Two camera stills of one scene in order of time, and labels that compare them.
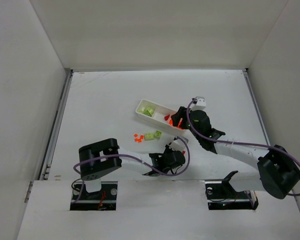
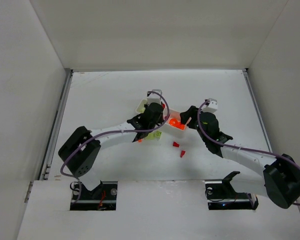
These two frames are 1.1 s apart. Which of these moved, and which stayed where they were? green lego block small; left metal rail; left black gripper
Moved: left black gripper
Stayed: green lego block small; left metal rail
